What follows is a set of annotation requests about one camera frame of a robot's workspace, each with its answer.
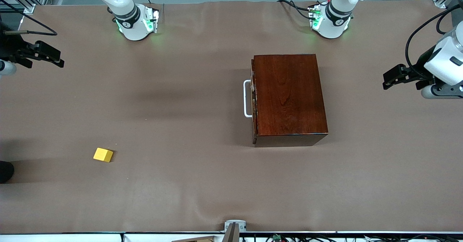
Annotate yellow block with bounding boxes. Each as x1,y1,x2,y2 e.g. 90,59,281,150
93,148,114,163

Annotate wooden drawer with white handle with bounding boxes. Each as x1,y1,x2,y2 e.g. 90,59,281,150
243,59,258,144

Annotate dark wooden drawer cabinet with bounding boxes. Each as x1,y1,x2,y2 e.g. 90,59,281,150
252,54,329,148

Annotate black round object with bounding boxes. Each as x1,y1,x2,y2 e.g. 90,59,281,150
0,161,15,184

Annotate brown table cover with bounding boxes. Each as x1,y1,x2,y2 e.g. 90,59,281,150
0,0,463,234

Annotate tan wooden piece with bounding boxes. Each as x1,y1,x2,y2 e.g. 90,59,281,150
172,235,217,242

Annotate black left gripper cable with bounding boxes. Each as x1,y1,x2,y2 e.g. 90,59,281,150
405,4,463,80

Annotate black arm base cable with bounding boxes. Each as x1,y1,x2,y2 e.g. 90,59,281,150
277,0,313,20

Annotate black cable bundle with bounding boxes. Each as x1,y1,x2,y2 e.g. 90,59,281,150
241,233,463,242

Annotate grey metal bracket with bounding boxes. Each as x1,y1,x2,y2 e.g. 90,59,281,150
224,220,247,233

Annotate grey brown camera pole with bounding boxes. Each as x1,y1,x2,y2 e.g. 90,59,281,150
223,223,240,242

